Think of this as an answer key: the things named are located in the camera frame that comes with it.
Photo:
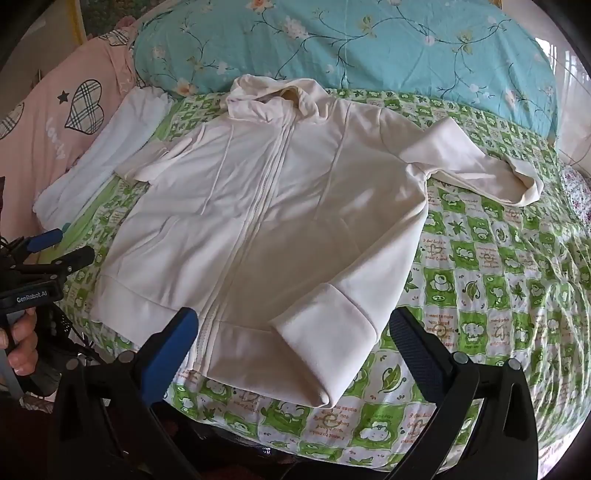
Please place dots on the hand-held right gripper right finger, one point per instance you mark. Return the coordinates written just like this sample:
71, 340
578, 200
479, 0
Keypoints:
415, 357

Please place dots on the small floral pillow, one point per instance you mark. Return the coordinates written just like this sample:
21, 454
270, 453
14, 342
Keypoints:
577, 194

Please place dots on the green checked bed sheet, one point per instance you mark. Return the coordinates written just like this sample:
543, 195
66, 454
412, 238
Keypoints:
489, 295

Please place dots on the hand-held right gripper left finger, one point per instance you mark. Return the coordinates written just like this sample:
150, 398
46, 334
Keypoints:
168, 357

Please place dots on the pink heart print quilt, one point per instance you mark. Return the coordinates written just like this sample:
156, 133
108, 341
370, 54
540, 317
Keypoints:
55, 120

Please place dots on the teal floral quilt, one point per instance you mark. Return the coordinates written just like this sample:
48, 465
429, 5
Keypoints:
351, 55

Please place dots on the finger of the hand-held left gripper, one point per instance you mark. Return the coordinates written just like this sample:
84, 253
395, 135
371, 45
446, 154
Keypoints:
74, 259
46, 239

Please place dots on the cream hooded zip jacket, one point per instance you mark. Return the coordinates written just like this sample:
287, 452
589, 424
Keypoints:
258, 221

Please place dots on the person's left hand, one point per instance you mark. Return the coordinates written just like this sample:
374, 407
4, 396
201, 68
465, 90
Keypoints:
23, 337

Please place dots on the white folded cloth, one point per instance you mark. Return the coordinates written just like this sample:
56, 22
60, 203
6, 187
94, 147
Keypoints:
106, 152

